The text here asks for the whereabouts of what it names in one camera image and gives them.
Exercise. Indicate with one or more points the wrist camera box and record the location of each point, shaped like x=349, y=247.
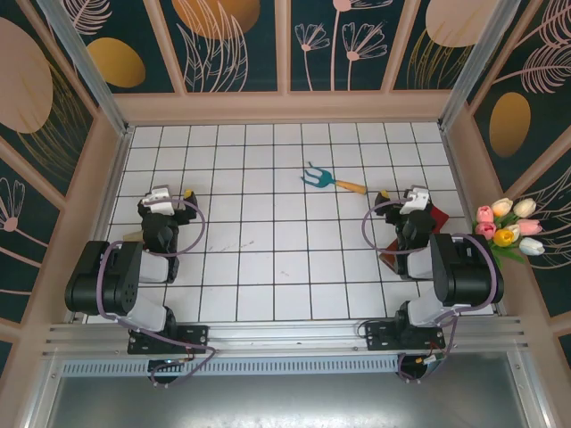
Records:
x=158, y=205
x=415, y=200

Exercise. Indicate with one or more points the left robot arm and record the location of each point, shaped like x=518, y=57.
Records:
x=107, y=276

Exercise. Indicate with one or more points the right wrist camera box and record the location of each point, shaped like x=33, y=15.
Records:
x=415, y=200

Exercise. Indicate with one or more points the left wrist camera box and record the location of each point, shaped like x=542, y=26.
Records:
x=158, y=205

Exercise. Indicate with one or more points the artificial tulip bouquet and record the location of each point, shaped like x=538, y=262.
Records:
x=504, y=232

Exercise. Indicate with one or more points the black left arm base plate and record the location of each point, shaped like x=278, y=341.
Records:
x=192, y=336

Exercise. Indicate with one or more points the aluminium frame post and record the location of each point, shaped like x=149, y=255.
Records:
x=89, y=76
x=468, y=71

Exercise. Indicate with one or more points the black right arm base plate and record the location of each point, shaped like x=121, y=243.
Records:
x=379, y=334

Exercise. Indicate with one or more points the steel sheet panel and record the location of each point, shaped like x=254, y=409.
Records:
x=285, y=401

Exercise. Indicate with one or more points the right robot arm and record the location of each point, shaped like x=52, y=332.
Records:
x=464, y=272

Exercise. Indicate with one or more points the beige cardboard piece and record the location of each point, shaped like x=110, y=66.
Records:
x=133, y=236

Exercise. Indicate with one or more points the aluminium mounting rail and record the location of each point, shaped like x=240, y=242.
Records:
x=285, y=334

